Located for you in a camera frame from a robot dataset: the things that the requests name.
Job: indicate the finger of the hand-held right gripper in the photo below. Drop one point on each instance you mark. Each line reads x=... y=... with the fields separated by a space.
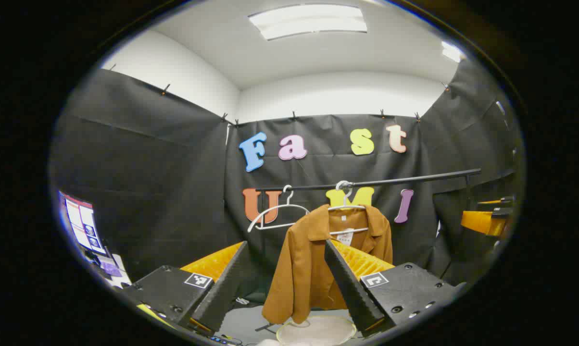
x=479 y=222

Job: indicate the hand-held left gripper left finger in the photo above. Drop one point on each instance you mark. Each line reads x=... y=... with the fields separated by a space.
x=222 y=298

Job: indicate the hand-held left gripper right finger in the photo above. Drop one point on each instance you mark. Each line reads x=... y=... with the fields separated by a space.
x=352 y=293

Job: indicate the white round laundry hamper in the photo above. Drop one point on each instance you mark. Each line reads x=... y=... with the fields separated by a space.
x=318 y=331

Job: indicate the brown jacket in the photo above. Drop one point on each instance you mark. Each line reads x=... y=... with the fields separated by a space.
x=299 y=269

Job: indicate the white clothes hanger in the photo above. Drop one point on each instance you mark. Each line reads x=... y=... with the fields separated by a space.
x=275 y=207
x=347 y=207

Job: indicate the empty white clothes hanger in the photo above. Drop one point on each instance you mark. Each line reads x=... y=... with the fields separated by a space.
x=275 y=207

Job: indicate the black backdrop cloth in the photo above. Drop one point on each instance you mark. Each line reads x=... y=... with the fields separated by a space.
x=164 y=192

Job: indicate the computer monitor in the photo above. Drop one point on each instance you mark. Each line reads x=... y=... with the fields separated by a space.
x=82 y=223

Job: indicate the small ceiling light panel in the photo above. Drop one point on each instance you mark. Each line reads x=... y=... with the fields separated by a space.
x=452 y=51

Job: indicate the large ceiling light panel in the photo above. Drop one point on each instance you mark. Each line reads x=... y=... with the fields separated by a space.
x=308 y=21

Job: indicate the black clothes rail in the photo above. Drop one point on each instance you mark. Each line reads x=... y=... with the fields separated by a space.
x=414 y=179

